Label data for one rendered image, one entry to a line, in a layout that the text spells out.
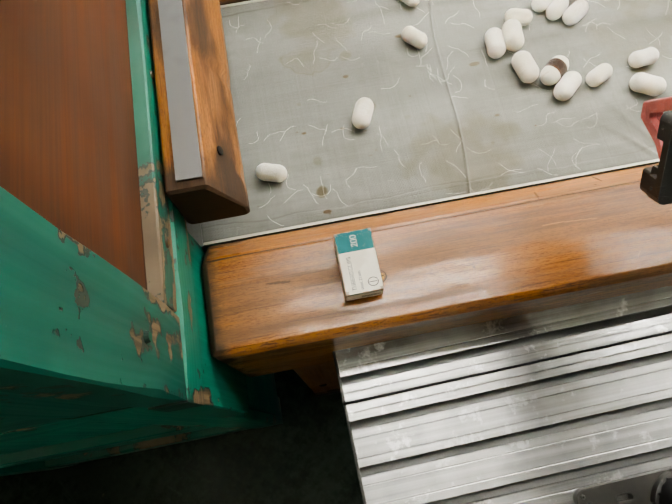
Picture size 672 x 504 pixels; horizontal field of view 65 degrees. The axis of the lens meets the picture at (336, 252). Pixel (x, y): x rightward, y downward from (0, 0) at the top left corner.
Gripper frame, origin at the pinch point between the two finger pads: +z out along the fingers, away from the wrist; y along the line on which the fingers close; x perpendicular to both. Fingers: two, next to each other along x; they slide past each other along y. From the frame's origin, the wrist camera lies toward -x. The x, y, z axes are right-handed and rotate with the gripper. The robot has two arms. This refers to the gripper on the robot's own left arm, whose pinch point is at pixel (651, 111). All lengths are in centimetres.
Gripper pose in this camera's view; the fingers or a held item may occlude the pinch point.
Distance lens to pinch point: 52.0
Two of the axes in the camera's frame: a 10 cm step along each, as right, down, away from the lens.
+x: 1.4, 8.4, 5.2
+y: -9.8, 1.9, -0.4
